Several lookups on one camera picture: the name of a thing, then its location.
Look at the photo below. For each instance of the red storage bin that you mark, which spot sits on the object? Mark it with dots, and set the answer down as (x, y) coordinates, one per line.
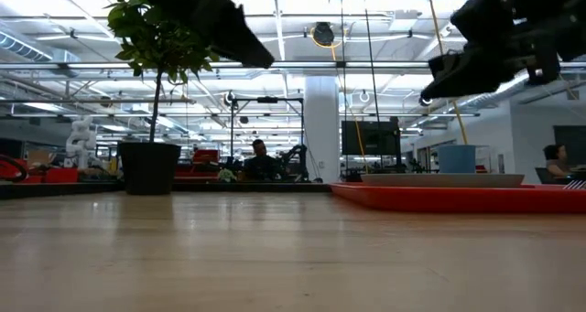
(61, 175)

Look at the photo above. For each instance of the cardboard box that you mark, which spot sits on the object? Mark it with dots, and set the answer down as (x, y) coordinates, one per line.
(39, 157)

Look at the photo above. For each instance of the white robot figure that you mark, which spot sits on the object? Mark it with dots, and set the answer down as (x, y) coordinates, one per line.
(81, 138)

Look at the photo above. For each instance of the dark wall panel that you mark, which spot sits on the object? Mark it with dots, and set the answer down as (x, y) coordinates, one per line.
(572, 143)

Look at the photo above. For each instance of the red item with black loop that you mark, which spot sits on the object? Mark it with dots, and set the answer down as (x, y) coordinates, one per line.
(9, 172)

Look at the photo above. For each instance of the black background robot arm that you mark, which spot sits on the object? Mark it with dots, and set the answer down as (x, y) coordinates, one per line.
(297, 158)

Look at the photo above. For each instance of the black plant pot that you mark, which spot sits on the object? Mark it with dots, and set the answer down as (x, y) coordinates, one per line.
(148, 168)

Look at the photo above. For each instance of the blue plastic cup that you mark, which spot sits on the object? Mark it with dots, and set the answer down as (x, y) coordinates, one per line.
(457, 158)

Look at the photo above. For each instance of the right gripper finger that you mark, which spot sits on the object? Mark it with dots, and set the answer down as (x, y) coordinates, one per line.
(471, 74)

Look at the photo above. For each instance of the red plastic tray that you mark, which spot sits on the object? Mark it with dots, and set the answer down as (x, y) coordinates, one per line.
(458, 201)

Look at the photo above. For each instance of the small green plant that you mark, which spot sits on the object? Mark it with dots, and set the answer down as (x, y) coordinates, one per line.
(227, 175)

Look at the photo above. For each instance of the black stand frame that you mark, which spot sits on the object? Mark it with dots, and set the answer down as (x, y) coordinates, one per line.
(268, 99)

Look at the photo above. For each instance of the red tool chest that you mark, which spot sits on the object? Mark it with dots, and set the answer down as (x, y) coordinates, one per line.
(206, 156)

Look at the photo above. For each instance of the black wall screen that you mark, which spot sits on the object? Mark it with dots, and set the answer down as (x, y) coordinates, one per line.
(375, 138)

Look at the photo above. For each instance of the black metal table frame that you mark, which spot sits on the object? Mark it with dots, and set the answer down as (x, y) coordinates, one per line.
(68, 189)

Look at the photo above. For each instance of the green leafy plant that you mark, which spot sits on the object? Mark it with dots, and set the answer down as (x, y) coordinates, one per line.
(151, 42)

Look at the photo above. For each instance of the white pillar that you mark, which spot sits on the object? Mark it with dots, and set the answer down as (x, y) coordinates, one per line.
(322, 129)

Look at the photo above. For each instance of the teal round plate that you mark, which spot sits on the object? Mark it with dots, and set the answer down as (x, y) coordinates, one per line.
(439, 180)

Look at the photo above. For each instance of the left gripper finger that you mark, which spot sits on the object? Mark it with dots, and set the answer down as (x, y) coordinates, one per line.
(238, 42)

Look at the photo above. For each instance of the person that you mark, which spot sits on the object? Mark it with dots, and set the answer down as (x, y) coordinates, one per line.
(556, 161)
(261, 163)

